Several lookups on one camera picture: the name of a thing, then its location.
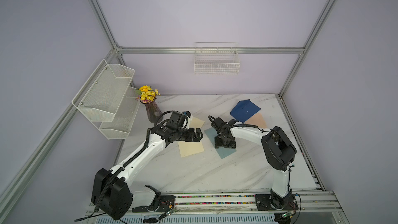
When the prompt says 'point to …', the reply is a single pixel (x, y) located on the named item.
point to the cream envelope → (196, 123)
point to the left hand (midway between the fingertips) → (194, 137)
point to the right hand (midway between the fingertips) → (224, 147)
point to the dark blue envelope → (243, 110)
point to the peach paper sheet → (257, 120)
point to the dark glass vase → (153, 111)
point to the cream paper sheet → (187, 148)
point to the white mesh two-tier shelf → (108, 100)
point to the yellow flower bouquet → (147, 95)
